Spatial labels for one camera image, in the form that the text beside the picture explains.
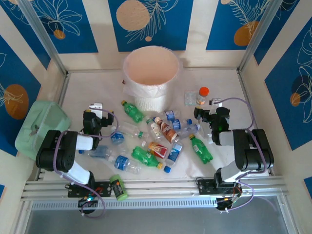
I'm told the blue label water bottle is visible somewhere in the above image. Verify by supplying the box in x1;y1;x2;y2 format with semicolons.
108;155;142;175
109;125;126;146
163;109;182;122
170;118;193;130

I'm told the clear bottle with blue cap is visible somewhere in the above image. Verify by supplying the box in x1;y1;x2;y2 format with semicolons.
177;123;202;140

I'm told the clear bottle with green cap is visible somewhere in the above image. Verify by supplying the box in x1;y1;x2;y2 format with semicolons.
118;121;150;140

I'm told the green plastic soda bottle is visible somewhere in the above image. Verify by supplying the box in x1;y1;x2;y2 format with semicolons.
131;145;163;170
189;134;214;164
121;99;145;124

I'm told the crushed clear plastic bottle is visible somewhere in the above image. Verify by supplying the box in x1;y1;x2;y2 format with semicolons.
78;145;113;162

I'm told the brown chocolate drink bottle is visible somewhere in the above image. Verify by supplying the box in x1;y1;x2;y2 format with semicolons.
153;116;176;144

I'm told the blue white label bottle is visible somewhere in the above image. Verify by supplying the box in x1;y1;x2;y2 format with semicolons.
163;142;184;174

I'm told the white label tea bottle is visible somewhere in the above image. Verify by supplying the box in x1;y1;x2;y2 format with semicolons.
145;117;163;142

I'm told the red label drink bottle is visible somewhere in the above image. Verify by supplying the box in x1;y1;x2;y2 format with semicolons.
147;141;169;159

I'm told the translucent plastic bin liner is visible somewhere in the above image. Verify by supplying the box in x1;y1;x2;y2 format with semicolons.
121;46;183;98

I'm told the white ribbed waste bin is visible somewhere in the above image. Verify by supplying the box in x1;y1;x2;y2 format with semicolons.
122;45;183;113

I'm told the small clear plastic packet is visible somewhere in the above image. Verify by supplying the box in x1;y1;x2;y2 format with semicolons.
184;90;197;107

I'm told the orange capped pill bottle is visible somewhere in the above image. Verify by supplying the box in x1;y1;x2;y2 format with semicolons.
196;87;210;106

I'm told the green plastic container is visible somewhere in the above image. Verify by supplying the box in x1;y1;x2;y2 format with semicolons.
14;100;72;161

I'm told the green cylinder with black label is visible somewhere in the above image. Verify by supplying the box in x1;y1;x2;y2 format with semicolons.
109;174;129;201

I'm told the small controller circuit board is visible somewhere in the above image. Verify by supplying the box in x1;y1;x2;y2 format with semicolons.
215;187;242;212
78;195;99;208

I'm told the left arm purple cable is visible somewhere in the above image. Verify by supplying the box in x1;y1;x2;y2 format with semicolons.
53;108;119;219

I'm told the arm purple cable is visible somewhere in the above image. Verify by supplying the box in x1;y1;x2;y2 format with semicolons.
53;108;119;219
219;97;269;213

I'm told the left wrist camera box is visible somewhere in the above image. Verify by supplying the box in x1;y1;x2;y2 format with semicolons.
88;102;103;117

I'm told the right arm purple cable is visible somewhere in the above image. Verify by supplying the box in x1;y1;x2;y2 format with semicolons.
219;97;269;213

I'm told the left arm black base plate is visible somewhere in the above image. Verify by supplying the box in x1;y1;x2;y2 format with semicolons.
67;180;114;198

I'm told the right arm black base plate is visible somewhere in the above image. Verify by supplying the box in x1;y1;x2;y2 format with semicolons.
196;178;242;195

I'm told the aluminium front frame rail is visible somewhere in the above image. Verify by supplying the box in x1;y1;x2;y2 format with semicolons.
20;175;286;201

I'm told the aluminium corner post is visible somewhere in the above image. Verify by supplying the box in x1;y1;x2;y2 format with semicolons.
237;0;281;74
18;0;68;77

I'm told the grey slotted cable duct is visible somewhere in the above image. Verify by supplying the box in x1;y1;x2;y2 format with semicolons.
31;198;218;211

